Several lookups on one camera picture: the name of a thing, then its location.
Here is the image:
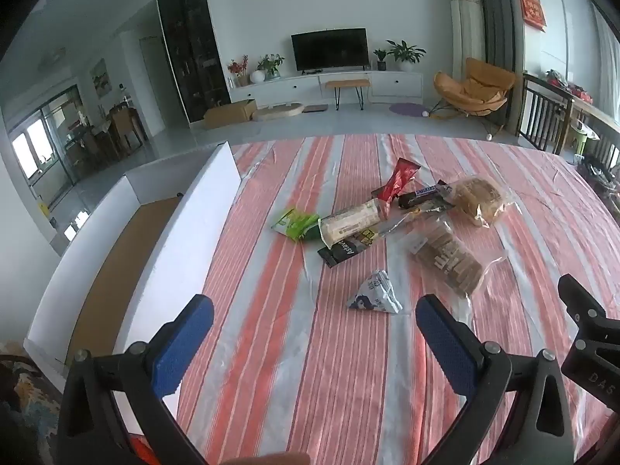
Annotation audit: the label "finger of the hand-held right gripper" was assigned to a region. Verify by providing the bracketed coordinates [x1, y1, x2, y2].
[557, 275, 620, 337]

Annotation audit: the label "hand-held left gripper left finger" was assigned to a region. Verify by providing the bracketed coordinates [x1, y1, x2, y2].
[57, 294, 215, 465]

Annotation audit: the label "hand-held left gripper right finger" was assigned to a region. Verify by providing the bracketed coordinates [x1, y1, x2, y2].
[415, 293, 577, 465]

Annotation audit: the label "clear bag of wafer biscuits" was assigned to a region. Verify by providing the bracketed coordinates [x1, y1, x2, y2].
[407, 220, 507, 301]

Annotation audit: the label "white triangular snack packet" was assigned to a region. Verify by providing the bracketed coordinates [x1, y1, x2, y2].
[345, 269, 404, 315]

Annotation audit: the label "white cardboard box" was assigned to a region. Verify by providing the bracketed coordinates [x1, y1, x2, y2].
[23, 141, 241, 446]

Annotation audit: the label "long clear snack packet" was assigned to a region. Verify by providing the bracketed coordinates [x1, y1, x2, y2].
[378, 201, 456, 238]

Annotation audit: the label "black snack packet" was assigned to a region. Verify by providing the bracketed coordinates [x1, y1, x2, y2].
[317, 227, 383, 269]

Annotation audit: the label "clear bag of bread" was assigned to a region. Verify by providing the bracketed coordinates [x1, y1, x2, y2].
[446, 174, 521, 228]

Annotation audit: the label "dark chocolate bar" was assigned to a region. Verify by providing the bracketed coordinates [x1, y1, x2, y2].
[397, 180, 449, 210]

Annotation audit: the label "clear rice cracker roll packet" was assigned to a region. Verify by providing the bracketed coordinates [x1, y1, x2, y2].
[317, 198, 388, 248]

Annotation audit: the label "green snack packet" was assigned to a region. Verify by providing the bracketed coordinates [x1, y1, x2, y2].
[270, 207, 321, 243]

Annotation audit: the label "red snack packet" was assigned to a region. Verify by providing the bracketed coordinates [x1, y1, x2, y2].
[377, 157, 421, 204]

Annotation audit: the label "person's left hand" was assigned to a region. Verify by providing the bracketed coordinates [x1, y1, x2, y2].
[227, 453, 311, 465]

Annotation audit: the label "red grey striped tablecloth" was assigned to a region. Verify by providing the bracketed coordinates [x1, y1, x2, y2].
[177, 133, 620, 465]

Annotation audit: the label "patterned cloth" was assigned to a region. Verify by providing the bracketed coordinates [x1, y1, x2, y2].
[0, 341, 64, 465]

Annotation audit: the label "wooden side table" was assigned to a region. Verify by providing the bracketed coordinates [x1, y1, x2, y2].
[572, 87, 620, 131]

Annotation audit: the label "dark wooden chair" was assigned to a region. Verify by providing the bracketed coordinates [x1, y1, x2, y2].
[516, 72, 575, 156]

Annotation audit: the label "dining table with chairs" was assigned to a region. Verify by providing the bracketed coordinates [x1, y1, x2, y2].
[65, 104, 148, 170]

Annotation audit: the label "brown cardboard box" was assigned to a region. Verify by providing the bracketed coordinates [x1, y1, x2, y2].
[203, 99, 257, 129]

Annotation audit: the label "orange lounge chair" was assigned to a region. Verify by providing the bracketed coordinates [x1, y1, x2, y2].
[429, 57, 517, 122]

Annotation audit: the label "beige cat scratcher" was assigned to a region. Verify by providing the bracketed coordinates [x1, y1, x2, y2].
[252, 103, 305, 122]

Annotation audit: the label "grey curtain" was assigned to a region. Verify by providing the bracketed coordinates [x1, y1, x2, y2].
[462, 0, 526, 131]

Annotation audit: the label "white television cabinet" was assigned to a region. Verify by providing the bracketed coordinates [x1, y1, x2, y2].
[227, 70, 424, 107]

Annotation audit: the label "wooden stool with metal legs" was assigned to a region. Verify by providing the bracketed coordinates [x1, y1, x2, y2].
[324, 79, 374, 110]

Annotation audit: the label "red flowers in vase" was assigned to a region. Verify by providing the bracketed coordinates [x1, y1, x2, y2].
[227, 55, 250, 88]

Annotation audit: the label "green potted plant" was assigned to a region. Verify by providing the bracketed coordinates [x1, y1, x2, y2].
[257, 53, 286, 81]

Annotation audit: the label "large leafy potted plant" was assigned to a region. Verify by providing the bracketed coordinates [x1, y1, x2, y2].
[386, 40, 427, 72]

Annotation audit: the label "black display cabinet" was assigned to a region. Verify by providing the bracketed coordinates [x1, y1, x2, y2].
[156, 0, 232, 124]

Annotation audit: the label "white standing air conditioner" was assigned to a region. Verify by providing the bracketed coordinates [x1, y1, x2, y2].
[446, 0, 486, 73]

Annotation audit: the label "black flat television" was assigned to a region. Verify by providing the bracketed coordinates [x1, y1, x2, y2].
[291, 28, 369, 74]

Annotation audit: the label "framed wall painting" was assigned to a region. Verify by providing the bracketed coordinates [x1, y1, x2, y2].
[90, 58, 113, 98]

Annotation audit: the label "red wall hanging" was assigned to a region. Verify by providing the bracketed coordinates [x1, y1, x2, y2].
[518, 0, 547, 32]

